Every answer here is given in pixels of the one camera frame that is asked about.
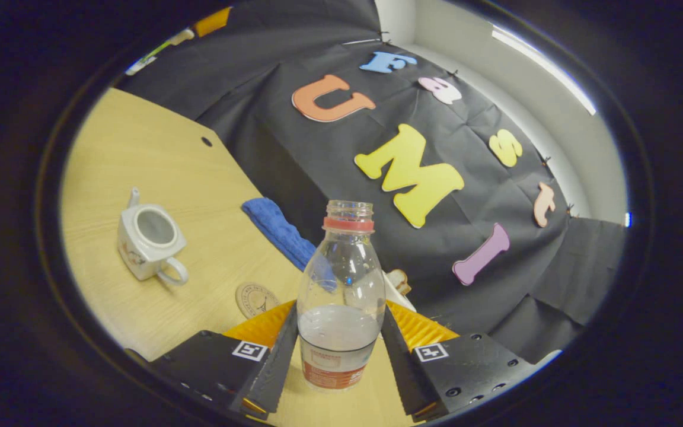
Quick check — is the round beige coaster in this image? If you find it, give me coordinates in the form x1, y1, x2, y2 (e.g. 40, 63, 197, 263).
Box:
235, 282, 280, 320

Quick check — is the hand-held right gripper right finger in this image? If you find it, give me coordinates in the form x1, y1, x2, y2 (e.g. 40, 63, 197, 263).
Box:
379, 300, 536, 423

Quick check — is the black backdrop cloth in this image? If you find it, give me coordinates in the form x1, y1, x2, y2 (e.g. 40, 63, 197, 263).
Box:
115, 0, 627, 365

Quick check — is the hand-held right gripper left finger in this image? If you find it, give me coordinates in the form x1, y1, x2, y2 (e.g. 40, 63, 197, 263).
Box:
151, 300, 299, 420

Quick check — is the clear plastic water bottle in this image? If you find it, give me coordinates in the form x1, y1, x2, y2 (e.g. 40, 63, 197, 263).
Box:
297, 200, 387, 392

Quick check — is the blue towel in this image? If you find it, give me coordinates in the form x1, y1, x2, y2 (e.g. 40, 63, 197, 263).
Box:
241, 197, 337, 292

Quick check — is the white toaster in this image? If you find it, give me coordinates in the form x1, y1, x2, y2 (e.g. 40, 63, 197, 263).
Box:
382, 273, 417, 313

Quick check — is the bread slice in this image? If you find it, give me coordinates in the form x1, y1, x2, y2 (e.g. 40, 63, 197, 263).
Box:
388, 269, 411, 295

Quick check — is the orange object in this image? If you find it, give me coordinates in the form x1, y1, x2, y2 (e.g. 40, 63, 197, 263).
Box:
193, 7, 233, 38

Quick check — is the white square teacup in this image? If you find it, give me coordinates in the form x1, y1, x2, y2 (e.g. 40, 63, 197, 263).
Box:
117, 187, 190, 286

